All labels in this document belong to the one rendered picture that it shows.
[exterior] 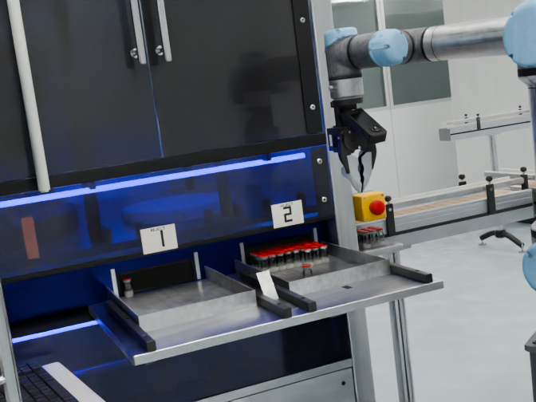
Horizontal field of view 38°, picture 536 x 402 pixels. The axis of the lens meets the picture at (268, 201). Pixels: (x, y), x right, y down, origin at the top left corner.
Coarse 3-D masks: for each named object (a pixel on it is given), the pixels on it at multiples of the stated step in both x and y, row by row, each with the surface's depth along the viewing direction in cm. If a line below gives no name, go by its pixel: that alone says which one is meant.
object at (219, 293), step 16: (208, 272) 200; (160, 288) 198; (176, 288) 196; (192, 288) 194; (208, 288) 192; (224, 288) 190; (240, 288) 179; (128, 304) 186; (144, 304) 184; (160, 304) 182; (176, 304) 180; (192, 304) 166; (208, 304) 167; (224, 304) 169; (240, 304) 170; (256, 304) 171; (144, 320) 162; (160, 320) 163; (176, 320) 165; (192, 320) 166
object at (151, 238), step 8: (144, 232) 187; (152, 232) 188; (168, 232) 189; (144, 240) 187; (152, 240) 188; (160, 240) 189; (168, 240) 190; (176, 240) 190; (144, 248) 187; (152, 248) 188; (160, 248) 189; (168, 248) 190
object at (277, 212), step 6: (276, 204) 200; (282, 204) 200; (288, 204) 201; (294, 204) 202; (300, 204) 202; (276, 210) 200; (282, 210) 201; (288, 210) 201; (294, 210) 202; (300, 210) 202; (276, 216) 200; (282, 216) 201; (288, 216) 201; (294, 216) 202; (300, 216) 203; (276, 222) 200; (282, 222) 201; (288, 222) 201; (294, 222) 202; (300, 222) 203
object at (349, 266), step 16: (336, 256) 208; (352, 256) 200; (368, 256) 192; (256, 272) 191; (272, 272) 200; (288, 272) 198; (320, 272) 193; (336, 272) 178; (352, 272) 180; (368, 272) 182; (384, 272) 184; (288, 288) 175; (304, 288) 176; (320, 288) 177
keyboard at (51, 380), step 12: (0, 372) 164; (24, 372) 163; (36, 372) 161; (48, 372) 164; (24, 384) 154; (36, 384) 154; (48, 384) 153; (60, 384) 155; (0, 396) 150; (24, 396) 148; (36, 396) 147; (48, 396) 146; (60, 396) 146; (72, 396) 145
